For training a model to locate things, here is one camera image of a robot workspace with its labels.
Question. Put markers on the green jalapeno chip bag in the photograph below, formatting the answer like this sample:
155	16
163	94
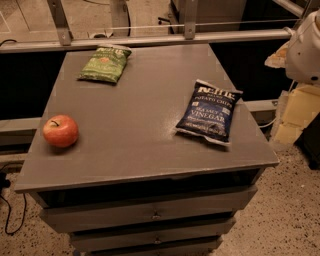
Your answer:
106	64

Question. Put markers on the metal railing frame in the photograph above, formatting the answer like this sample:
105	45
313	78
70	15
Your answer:
49	25

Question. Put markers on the top grey drawer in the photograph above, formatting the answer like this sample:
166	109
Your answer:
114	214

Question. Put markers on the red apple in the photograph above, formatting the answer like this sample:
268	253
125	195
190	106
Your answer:
60	131

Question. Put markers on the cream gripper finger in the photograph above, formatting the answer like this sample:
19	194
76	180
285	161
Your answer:
302	107
278	58

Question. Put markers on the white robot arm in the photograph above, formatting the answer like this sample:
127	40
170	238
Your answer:
300	57

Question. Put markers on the middle grey drawer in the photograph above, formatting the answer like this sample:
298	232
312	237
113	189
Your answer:
150	234

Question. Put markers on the grey drawer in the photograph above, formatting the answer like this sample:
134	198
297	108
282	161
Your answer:
114	214
150	234
172	248

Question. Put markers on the blue salt vinegar chip bag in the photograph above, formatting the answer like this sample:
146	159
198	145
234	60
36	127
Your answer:
209	113

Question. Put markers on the grey drawer cabinet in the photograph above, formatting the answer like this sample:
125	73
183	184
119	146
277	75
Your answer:
128	149

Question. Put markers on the bottom grey drawer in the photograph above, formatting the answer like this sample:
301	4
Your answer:
172	248

